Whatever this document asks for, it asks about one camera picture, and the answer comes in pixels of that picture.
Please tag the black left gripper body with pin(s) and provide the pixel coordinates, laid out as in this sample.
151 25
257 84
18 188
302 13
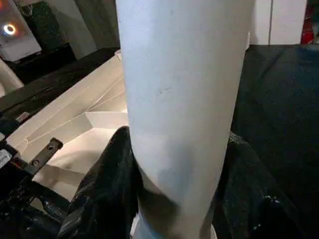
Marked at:
40 159

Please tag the red container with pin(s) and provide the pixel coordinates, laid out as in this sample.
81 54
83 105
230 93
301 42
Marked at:
310 25

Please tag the white plastic table top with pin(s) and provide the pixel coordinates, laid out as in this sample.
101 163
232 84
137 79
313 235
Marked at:
74 119

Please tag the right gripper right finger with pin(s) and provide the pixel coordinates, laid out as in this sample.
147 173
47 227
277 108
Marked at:
249 194

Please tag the white computer case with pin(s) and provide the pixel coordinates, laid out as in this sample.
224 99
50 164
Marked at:
17 32

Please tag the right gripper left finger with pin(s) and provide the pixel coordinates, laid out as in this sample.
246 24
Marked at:
109 186

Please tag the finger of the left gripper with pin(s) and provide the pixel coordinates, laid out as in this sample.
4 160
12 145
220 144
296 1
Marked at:
30 219

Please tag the black work mat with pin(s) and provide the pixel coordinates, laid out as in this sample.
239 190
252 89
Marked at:
274 94

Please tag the black speaker box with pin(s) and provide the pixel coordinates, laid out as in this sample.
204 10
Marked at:
47 22

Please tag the white cabinet with openings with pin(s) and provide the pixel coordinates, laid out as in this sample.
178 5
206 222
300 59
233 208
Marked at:
279 20

